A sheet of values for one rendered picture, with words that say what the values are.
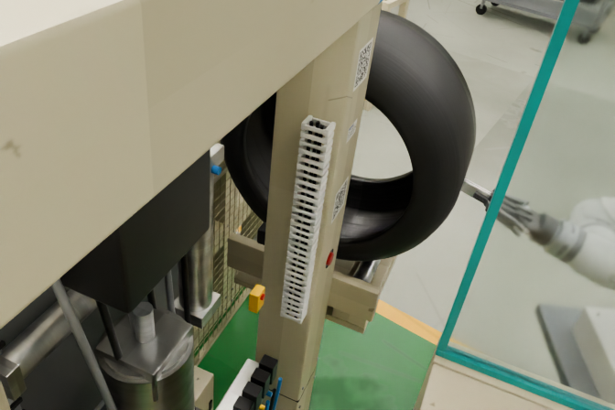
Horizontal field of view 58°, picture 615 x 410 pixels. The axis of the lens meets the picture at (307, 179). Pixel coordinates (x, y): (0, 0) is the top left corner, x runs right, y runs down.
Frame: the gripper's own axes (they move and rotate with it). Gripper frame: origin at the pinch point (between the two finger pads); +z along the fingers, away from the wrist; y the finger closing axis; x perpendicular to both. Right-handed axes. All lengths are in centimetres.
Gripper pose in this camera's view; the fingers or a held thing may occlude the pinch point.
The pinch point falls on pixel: (474, 190)
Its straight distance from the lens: 140.2
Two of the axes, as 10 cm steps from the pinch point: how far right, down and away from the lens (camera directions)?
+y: -3.9, 5.0, -7.8
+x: -3.2, 7.2, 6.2
